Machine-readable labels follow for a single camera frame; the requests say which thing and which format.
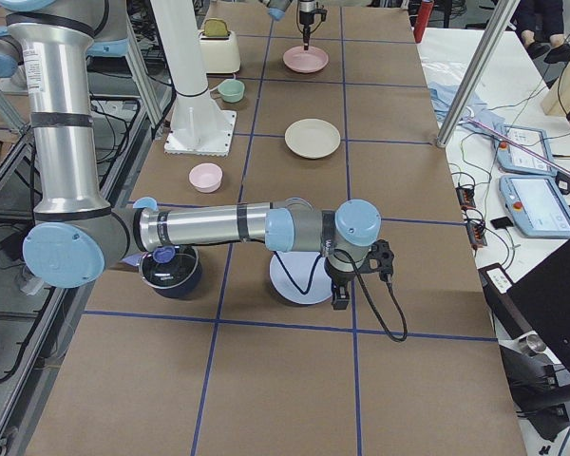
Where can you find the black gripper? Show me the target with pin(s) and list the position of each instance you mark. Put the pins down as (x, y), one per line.
(306, 17)
(338, 278)

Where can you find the pink plate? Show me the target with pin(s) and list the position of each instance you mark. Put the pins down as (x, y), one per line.
(305, 61)

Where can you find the light blue plate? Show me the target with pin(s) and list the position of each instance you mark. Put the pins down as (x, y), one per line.
(300, 277)

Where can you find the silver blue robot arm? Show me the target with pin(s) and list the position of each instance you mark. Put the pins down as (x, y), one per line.
(276, 9)
(78, 234)

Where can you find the cream toaster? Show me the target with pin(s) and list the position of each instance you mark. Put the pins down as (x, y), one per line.
(219, 47)

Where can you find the green bowl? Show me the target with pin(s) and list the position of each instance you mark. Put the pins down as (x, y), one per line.
(231, 90)

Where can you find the cream plate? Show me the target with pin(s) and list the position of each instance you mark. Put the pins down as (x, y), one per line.
(312, 138)

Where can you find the red cylinder bottle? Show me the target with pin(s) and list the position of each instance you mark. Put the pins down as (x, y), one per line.
(424, 12)

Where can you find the light blue cloth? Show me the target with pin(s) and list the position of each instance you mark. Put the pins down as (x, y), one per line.
(442, 97)

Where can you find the dark pot with glass lid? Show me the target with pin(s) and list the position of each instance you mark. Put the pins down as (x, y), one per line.
(172, 271)

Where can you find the pink bowl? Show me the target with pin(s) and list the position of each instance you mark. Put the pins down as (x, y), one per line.
(206, 177)

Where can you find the black laptop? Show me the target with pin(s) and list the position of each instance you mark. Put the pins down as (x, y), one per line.
(538, 302)

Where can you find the near teach pendant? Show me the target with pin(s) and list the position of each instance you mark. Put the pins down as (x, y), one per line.
(535, 205)

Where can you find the teach pendant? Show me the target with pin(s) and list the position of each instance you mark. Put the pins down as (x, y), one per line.
(529, 152)
(535, 205)

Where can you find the far teach pendant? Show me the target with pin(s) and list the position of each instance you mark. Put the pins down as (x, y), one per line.
(529, 152)

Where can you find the white camera pole base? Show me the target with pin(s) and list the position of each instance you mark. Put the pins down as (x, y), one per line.
(197, 125)

